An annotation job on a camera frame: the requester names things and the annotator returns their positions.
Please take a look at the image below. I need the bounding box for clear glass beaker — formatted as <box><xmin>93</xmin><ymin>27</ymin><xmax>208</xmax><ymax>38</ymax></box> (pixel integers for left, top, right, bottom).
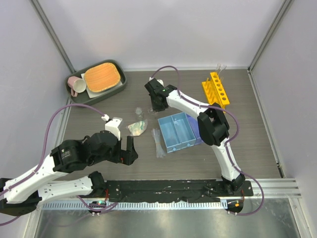
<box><xmin>148</xmin><ymin>108</ymin><xmax>159</xmax><ymax>116</ymax></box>

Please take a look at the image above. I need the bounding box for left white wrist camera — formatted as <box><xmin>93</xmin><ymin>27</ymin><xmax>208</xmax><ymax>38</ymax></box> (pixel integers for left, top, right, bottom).
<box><xmin>101</xmin><ymin>114</ymin><xmax>123</xmax><ymax>141</ymax></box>

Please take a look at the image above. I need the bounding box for bundle of plastic pipettes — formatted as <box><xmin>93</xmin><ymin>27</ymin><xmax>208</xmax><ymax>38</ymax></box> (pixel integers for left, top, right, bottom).
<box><xmin>152</xmin><ymin>128</ymin><xmax>166</xmax><ymax>158</ymax></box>

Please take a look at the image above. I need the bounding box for white square plate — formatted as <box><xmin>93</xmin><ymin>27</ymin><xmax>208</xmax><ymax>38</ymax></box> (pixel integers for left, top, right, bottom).
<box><xmin>81</xmin><ymin>73</ymin><xmax>122</xmax><ymax>99</ymax></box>

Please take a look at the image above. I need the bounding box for orange woven mat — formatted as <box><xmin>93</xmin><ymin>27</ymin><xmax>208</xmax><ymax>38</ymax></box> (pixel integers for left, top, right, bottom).
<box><xmin>84</xmin><ymin>62</ymin><xmax>121</xmax><ymax>93</ymax></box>

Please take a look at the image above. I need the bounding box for blue compartment box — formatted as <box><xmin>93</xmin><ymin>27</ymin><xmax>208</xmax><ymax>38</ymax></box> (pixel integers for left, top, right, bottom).
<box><xmin>158</xmin><ymin>113</ymin><xmax>203</xmax><ymax>153</ymax></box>

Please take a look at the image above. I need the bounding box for crumpled plastic bag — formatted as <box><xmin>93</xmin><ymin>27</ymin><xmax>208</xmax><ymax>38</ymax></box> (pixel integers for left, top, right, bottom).
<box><xmin>126</xmin><ymin>119</ymin><xmax>148</xmax><ymax>136</ymax></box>

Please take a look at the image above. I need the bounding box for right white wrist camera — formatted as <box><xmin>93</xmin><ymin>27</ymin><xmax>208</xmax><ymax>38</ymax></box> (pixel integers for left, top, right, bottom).
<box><xmin>149</xmin><ymin>77</ymin><xmax>164</xmax><ymax>86</ymax></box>

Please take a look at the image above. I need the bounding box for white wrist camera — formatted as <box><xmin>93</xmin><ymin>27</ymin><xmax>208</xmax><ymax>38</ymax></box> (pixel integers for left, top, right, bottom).
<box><xmin>149</xmin><ymin>77</ymin><xmax>164</xmax><ymax>86</ymax></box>
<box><xmin>101</xmin><ymin>114</ymin><xmax>123</xmax><ymax>141</ymax></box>

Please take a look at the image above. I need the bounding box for yellow test tube rack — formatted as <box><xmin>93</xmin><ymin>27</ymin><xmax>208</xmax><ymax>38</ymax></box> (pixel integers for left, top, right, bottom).
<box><xmin>202</xmin><ymin>72</ymin><xmax>230</xmax><ymax>109</ymax></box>

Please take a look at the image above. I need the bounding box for dark grey tray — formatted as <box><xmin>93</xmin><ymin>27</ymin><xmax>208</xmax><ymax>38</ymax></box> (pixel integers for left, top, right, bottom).
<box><xmin>64</xmin><ymin>59</ymin><xmax>127</xmax><ymax>106</ymax></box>

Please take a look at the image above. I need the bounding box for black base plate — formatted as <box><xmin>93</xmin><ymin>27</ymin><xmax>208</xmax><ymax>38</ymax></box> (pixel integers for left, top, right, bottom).
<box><xmin>81</xmin><ymin>178</ymin><xmax>255</xmax><ymax>203</ymax></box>

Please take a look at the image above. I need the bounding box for pink and white mug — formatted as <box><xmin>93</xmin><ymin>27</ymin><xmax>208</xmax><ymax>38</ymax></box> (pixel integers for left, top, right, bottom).
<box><xmin>67</xmin><ymin>76</ymin><xmax>87</xmax><ymax>97</ymax></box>

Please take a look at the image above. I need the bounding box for white slotted cable duct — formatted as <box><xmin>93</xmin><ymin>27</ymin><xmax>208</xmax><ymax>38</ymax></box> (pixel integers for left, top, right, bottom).
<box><xmin>42</xmin><ymin>200</ymin><xmax>227</xmax><ymax>210</ymax></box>

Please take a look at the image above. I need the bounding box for long glass test tube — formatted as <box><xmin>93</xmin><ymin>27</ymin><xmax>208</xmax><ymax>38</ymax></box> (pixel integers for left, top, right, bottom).
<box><xmin>215</xmin><ymin>63</ymin><xmax>221</xmax><ymax>76</ymax></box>

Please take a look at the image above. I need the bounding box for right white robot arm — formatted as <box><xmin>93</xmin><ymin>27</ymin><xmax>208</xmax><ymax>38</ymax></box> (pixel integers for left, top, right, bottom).
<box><xmin>145</xmin><ymin>78</ymin><xmax>245</xmax><ymax>196</ymax></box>

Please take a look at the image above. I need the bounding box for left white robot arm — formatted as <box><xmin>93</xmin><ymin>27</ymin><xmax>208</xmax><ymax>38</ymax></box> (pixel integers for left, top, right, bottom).
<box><xmin>0</xmin><ymin>130</ymin><xmax>138</xmax><ymax>217</ymax></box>

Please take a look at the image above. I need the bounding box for small glass flask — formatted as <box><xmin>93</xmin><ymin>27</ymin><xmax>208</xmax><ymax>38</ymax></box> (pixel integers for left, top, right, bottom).
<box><xmin>135</xmin><ymin>107</ymin><xmax>144</xmax><ymax>120</ymax></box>

